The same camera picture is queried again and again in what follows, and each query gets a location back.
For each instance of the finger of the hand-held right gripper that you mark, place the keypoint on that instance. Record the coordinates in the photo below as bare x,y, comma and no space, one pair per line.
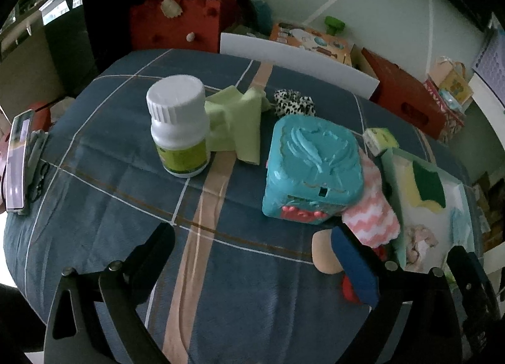
469,277

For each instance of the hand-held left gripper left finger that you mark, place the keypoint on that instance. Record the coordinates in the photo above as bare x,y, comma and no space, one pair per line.
159,247

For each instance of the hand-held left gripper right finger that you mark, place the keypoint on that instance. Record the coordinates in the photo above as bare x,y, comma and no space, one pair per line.
355,269

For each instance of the pink white zigzag cloth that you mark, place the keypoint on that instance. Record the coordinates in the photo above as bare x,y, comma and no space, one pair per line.
369,214

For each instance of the green yellow sponge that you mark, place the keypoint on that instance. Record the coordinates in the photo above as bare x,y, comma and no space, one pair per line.
430,184

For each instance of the light green cloth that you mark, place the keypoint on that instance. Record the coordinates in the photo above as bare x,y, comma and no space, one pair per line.
240,127

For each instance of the leopard print scrunchie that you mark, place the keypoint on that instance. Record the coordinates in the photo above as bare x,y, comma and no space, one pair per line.
294,102

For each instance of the blue plaid tablecloth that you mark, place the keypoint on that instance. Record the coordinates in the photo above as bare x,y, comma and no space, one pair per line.
118,190

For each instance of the teal plastic toy box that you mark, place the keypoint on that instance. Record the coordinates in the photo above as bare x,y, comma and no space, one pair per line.
311,166

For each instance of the white pill bottle green label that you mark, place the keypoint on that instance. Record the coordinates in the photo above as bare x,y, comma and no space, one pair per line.
177,127

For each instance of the small green tissue pack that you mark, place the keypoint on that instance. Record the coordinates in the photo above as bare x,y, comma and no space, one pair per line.
378,141

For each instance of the metal key bunch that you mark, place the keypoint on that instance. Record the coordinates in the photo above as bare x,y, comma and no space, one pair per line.
37,166

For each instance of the smartphone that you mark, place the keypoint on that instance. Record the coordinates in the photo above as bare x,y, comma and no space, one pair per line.
17,162

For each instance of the red patterned gift bag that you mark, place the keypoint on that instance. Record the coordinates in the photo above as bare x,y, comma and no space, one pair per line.
446,111

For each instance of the white shelf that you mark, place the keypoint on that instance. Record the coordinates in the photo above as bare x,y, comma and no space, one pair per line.
489,99

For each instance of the red cardboard box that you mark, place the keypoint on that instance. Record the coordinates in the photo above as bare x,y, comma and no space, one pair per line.
402,91

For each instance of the yellow gift bag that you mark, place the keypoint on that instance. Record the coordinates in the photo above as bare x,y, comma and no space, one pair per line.
455,82

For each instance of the white chair back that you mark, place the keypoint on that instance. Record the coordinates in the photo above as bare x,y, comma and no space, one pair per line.
292,60

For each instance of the red felt tote bag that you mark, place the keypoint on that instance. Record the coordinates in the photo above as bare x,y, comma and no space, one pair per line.
173,20

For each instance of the colourful toy package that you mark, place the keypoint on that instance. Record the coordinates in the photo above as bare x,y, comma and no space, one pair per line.
311,44

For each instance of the green toy knob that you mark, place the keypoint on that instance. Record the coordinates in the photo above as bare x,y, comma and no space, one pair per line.
334,24

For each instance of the blue pump bottle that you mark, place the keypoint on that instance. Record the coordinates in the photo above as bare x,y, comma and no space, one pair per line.
261,9

